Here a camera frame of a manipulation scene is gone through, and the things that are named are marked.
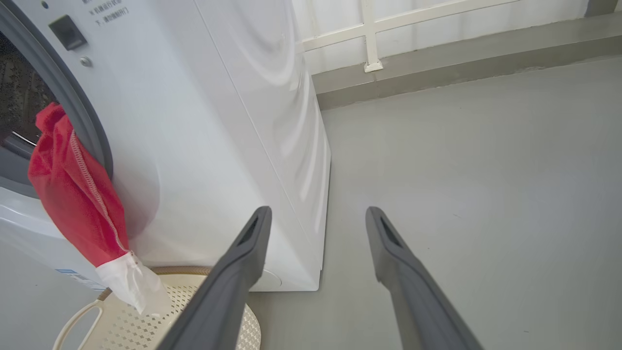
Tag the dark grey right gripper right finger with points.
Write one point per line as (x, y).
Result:
(423, 301)

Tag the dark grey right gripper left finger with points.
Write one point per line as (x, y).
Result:
(218, 296)

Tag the red and white garment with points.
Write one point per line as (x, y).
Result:
(68, 189)

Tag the cream perforated laundry basket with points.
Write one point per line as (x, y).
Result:
(131, 330)

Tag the white front-load washing machine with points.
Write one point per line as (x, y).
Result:
(218, 121)

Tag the blue energy label sticker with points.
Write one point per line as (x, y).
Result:
(77, 278)

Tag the white metal railing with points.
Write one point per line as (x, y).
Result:
(370, 34)

